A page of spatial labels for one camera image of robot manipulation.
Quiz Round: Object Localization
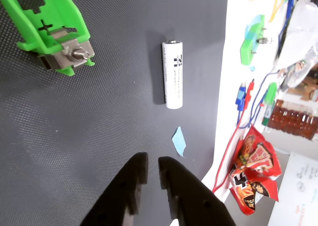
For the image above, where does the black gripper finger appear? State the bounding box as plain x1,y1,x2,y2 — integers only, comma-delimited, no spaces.
158,156,237,226
79,152,149,226

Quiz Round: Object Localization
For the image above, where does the white cylindrical battery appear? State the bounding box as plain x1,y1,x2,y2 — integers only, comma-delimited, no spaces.
161,39,184,110

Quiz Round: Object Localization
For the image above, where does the green printed battery holder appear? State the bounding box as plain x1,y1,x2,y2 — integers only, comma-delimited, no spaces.
0,0,96,76

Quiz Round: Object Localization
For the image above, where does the blue masking tape piece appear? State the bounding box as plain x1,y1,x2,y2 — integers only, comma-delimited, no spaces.
171,126,187,158

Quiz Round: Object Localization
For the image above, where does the red snack bag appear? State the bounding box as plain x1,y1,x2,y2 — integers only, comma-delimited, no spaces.
230,125,283,216

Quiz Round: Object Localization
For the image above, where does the dark grey textured mat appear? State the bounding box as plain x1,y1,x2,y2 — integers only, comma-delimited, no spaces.
0,0,230,226

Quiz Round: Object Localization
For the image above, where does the white sheet with handwriting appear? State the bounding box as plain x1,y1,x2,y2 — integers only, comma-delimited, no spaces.
267,151,318,226

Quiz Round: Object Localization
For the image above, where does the green capped marker pen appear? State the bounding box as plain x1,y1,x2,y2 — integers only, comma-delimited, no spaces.
262,103,274,126

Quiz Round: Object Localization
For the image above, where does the red alligator clip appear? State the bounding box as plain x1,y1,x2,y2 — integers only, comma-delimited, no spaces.
244,78,256,105

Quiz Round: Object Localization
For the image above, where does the brown sectioned tray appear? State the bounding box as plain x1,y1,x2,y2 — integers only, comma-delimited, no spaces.
268,99,318,140

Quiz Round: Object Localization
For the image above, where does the green printed block with screws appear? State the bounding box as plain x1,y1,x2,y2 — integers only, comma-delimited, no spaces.
239,14,274,67

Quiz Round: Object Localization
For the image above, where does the blue tape on green block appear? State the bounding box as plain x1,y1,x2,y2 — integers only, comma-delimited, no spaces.
244,14,265,46

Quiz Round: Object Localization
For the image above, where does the clear plastic bag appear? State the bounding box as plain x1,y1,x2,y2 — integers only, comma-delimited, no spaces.
275,0,318,88

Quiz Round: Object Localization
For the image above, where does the thin red wire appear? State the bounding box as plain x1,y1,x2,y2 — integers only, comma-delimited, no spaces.
212,103,251,193

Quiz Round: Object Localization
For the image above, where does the thin blue wire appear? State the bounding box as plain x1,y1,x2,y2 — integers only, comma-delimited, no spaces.
237,71,283,130

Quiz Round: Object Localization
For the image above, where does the thick blue cable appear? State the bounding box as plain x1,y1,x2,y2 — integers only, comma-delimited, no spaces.
277,0,296,48

